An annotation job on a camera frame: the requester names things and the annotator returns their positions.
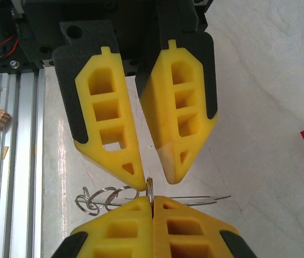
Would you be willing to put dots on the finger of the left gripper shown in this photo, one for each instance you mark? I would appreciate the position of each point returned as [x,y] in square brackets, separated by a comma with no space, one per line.
[87,121]
[168,129]

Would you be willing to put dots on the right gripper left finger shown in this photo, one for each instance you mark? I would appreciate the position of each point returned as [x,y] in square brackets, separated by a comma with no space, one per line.
[119,233]

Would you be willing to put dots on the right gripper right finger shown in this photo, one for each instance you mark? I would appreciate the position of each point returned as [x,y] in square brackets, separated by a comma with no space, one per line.
[189,233]

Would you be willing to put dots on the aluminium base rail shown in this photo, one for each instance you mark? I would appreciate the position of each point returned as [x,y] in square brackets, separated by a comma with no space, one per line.
[22,161]

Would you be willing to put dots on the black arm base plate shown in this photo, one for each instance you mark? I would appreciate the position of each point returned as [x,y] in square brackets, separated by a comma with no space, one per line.
[9,65]

